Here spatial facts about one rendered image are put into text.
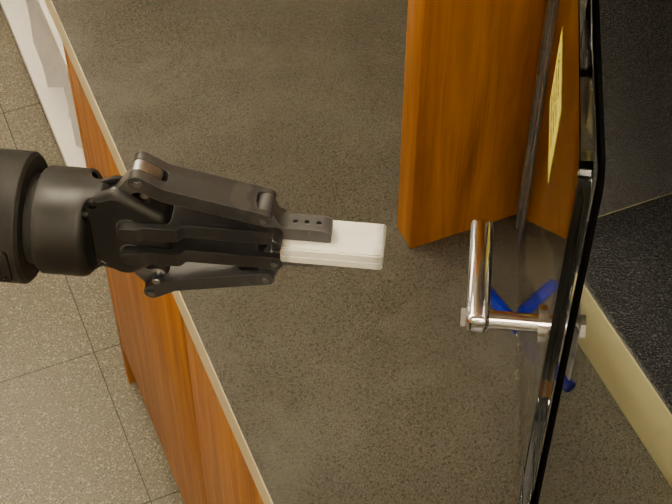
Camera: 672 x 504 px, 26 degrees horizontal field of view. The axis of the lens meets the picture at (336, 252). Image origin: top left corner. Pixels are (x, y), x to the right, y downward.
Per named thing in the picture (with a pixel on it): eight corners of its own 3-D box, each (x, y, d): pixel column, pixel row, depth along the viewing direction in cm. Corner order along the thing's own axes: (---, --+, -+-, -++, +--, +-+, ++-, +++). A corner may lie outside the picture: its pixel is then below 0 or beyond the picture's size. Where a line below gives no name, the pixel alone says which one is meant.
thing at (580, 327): (575, 355, 99) (586, 303, 94) (576, 381, 97) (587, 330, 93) (546, 352, 99) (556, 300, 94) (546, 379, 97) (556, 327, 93)
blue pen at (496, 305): (470, 276, 129) (566, 387, 122) (480, 271, 130) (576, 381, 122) (469, 284, 130) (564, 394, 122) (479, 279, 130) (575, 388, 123)
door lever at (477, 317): (542, 241, 101) (546, 216, 99) (541, 351, 95) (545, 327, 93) (465, 235, 101) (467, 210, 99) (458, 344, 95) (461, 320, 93)
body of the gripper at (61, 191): (36, 298, 101) (168, 310, 101) (17, 218, 95) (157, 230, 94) (60, 218, 106) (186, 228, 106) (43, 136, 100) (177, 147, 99)
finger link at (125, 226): (128, 200, 101) (125, 186, 100) (288, 210, 100) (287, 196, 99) (117, 242, 99) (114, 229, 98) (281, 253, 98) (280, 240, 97)
